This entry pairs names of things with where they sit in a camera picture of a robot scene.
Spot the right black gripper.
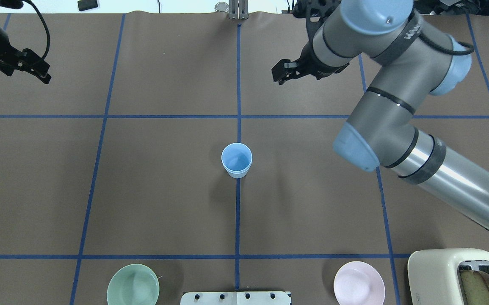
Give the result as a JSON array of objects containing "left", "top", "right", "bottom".
[{"left": 271, "top": 42, "right": 350, "bottom": 85}]

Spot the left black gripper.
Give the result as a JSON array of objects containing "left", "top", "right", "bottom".
[{"left": 0, "top": 27, "right": 52, "bottom": 84}]

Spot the light blue cup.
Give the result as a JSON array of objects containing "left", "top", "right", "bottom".
[{"left": 221, "top": 143, "right": 253, "bottom": 178}]

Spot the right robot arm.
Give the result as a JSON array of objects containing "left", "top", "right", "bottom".
[{"left": 272, "top": 0, "right": 489, "bottom": 231}]

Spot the small black pad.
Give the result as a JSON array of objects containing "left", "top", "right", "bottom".
[{"left": 77, "top": 0, "right": 99, "bottom": 12}]

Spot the brown table mat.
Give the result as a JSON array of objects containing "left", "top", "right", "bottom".
[{"left": 0, "top": 12, "right": 489, "bottom": 305}]

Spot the pink bowl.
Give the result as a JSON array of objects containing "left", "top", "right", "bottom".
[{"left": 333, "top": 261, "right": 386, "bottom": 305}]

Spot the green bowl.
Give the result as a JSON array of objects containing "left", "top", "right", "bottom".
[{"left": 106, "top": 264, "right": 160, "bottom": 305}]

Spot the cream toaster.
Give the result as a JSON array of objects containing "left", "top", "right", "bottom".
[{"left": 407, "top": 248, "right": 489, "bottom": 305}]

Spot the bread slice in toaster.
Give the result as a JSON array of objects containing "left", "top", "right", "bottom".
[{"left": 459, "top": 270, "right": 489, "bottom": 305}]

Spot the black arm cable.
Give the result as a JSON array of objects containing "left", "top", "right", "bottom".
[{"left": 20, "top": 0, "right": 52, "bottom": 60}]

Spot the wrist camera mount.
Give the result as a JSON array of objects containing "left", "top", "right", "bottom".
[{"left": 291, "top": 0, "right": 341, "bottom": 41}]

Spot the aluminium frame post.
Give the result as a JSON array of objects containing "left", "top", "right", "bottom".
[{"left": 227, "top": 0, "right": 249, "bottom": 20}]

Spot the white mount base plate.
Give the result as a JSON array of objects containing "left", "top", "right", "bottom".
[{"left": 180, "top": 291, "right": 293, "bottom": 305}]

